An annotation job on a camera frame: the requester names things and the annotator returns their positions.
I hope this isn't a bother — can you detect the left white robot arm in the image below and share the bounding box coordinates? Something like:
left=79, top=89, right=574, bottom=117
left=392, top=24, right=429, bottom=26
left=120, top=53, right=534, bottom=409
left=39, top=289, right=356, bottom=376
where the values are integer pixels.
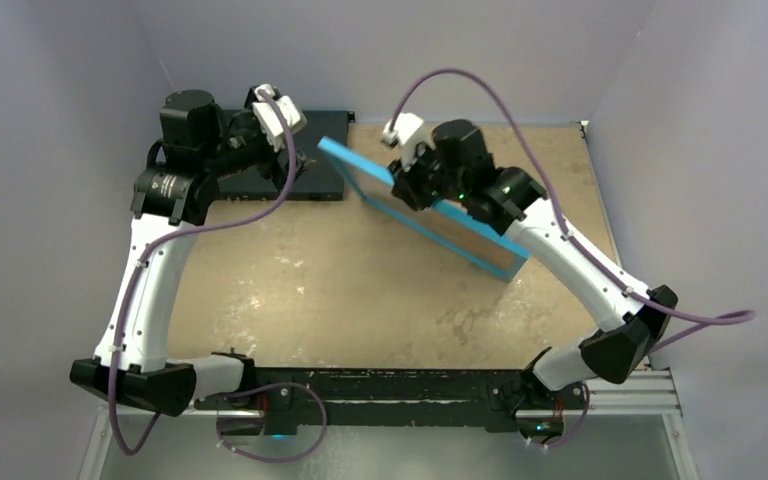
left=69, top=84, right=306, bottom=417

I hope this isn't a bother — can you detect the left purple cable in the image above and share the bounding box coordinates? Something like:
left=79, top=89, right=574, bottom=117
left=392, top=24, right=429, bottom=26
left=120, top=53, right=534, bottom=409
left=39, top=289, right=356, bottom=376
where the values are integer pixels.
left=106, top=89, right=329, bottom=464

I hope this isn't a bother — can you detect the brown cardboard backing board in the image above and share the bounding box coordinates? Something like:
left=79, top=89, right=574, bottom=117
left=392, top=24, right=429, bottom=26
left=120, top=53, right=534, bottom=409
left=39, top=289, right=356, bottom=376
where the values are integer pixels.
left=362, top=192, right=530, bottom=282

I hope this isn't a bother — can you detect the dark flat box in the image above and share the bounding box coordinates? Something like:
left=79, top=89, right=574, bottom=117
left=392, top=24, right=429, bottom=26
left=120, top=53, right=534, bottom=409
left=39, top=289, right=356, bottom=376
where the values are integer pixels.
left=219, top=110, right=356, bottom=202

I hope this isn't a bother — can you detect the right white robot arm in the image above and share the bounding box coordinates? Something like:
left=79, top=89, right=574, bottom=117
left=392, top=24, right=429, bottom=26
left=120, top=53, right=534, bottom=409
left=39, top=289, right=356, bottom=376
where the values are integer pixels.
left=381, top=113, right=677, bottom=407

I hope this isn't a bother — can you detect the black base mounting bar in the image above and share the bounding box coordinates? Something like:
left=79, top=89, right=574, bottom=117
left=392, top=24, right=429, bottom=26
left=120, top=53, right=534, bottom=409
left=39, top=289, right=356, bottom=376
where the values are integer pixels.
left=193, top=367, right=587, bottom=435

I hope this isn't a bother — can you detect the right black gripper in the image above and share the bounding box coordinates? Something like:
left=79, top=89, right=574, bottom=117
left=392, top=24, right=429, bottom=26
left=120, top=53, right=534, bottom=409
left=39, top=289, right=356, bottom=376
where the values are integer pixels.
left=391, top=140, right=470, bottom=212

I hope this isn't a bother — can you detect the blue wooden picture frame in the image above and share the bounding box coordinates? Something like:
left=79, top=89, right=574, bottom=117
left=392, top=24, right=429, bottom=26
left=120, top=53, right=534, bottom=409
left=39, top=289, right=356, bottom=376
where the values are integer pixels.
left=318, top=137, right=529, bottom=282

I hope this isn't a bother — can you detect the aluminium rail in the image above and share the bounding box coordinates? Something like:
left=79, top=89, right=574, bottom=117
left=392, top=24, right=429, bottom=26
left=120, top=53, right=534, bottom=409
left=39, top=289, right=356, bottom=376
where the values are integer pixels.
left=117, top=370, right=683, bottom=419

